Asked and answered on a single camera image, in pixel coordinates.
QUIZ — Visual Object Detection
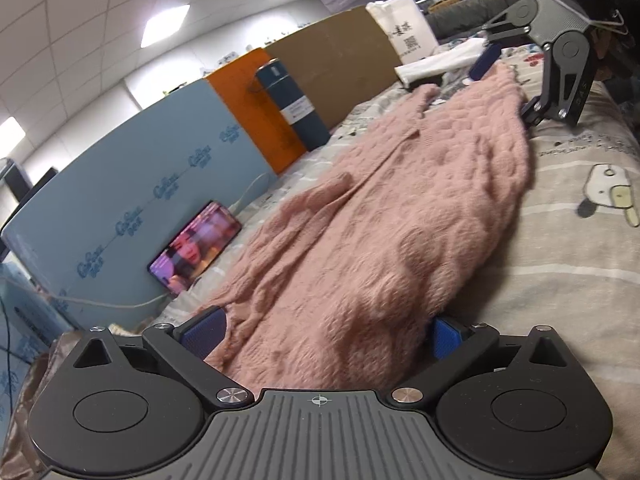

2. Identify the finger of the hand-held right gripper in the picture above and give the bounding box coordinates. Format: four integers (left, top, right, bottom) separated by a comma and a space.
467, 4, 522, 84
520, 60, 598, 128

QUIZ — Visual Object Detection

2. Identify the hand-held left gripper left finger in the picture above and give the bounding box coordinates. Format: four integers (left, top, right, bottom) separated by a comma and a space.
60, 305, 253, 408

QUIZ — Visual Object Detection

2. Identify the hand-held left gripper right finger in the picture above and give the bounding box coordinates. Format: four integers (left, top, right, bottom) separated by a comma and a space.
390, 316, 583, 406

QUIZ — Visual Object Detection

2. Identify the pink knitted sweater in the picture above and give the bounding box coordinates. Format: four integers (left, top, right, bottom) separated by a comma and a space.
204, 62, 538, 391

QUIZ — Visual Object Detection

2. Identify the folded white garment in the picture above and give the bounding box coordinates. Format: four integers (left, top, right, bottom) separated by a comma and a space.
394, 37, 488, 92

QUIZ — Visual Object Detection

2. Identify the black leather sofa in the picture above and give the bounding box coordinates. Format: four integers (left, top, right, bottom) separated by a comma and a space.
425, 0, 541, 41

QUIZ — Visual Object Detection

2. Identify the dark cloth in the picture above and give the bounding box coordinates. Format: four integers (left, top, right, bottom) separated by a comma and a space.
597, 0, 640, 136

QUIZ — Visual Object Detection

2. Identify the smartphone with lit screen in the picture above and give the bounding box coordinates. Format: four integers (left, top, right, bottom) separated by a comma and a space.
147, 201, 243, 297

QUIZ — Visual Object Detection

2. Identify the white paper bag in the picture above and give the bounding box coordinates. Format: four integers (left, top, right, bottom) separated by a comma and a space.
365, 0, 441, 61

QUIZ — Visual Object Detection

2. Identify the brown cardboard box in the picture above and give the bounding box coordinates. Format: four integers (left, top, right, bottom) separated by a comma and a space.
262, 5, 401, 128

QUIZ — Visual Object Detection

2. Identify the beige satin cloth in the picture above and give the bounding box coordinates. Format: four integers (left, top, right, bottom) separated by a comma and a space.
10, 332, 81, 461

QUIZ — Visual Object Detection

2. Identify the light blue cardboard box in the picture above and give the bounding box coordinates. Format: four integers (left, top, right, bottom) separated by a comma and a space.
0, 80, 278, 331

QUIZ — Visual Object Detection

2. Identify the small light blue carton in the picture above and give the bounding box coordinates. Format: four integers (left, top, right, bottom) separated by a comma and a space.
0, 260, 81, 411

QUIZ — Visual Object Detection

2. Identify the dark blue vacuum bottle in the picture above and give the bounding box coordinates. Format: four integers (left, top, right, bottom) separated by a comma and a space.
247, 58, 332, 152

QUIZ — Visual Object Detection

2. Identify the orange cardboard box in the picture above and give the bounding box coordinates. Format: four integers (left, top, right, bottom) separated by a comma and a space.
206, 47, 307, 176

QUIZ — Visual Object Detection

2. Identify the black monitor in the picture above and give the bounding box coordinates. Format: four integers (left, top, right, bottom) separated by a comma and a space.
0, 157, 58, 211

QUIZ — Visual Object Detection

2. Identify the white charging cable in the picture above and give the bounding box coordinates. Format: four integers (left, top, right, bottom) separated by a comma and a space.
32, 172, 273, 311

